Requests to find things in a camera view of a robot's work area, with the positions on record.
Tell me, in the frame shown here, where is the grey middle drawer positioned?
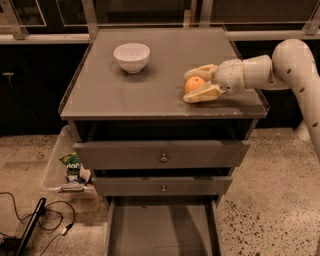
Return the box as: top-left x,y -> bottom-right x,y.
93,176 -> 232,196

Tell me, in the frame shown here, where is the grey drawer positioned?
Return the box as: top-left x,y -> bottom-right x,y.
93,176 -> 232,196
74,140 -> 249,170
104,196 -> 225,256

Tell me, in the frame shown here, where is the grey bottom drawer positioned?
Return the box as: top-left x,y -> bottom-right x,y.
104,196 -> 225,256

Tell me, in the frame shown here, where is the grey top drawer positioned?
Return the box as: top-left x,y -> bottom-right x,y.
74,140 -> 249,170

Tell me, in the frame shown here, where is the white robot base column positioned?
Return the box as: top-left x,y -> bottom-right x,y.
295,121 -> 310,142

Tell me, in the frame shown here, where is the orange fruit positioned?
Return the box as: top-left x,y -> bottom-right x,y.
184,76 -> 205,94

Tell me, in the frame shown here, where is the white ceramic bowl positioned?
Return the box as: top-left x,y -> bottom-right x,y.
113,43 -> 151,74

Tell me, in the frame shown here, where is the metal railing frame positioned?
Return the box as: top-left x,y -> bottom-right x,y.
1,0 -> 320,44

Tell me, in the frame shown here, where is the grey drawer cabinet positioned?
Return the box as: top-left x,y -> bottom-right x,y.
58,27 -> 270,208

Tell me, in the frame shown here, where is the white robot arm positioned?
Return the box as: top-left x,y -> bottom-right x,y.
184,39 -> 320,256

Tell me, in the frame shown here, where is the black cable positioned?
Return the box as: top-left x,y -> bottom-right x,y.
0,191 -> 77,256

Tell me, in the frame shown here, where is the black bar tool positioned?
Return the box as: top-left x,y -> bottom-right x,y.
14,198 -> 46,256

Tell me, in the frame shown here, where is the clear plastic bin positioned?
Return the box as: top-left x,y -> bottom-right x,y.
42,126 -> 97,198

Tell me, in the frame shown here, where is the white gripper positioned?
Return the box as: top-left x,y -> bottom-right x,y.
183,59 -> 245,103

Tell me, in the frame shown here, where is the green snack bag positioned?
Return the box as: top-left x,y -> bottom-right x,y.
59,152 -> 81,182

